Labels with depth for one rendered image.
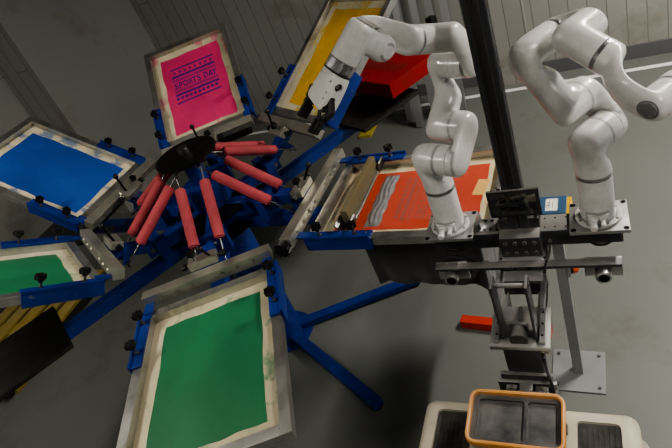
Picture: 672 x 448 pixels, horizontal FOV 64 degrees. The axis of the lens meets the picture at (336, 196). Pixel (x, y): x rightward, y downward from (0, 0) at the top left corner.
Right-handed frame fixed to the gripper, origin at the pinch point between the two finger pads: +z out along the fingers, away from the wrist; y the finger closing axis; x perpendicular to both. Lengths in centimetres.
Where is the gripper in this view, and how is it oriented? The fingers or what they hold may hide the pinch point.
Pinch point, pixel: (308, 122)
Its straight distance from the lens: 143.1
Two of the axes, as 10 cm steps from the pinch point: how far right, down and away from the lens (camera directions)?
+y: -3.5, -5.6, 7.5
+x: -8.0, -2.4, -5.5
